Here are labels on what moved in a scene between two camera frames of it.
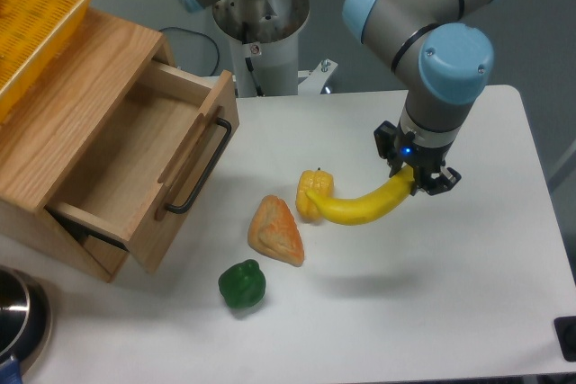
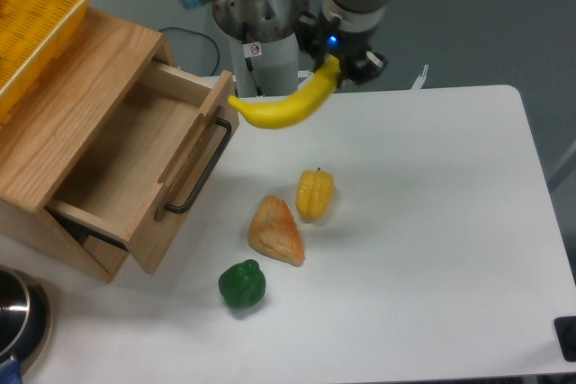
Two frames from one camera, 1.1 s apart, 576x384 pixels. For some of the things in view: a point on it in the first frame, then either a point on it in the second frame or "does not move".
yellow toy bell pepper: (315, 181) does not move
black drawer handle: (175, 209) does not move
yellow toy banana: (367, 209) to (295, 105)
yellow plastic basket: (42, 4) does not move
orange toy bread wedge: (275, 233) does not move
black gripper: (420, 143) to (351, 48)
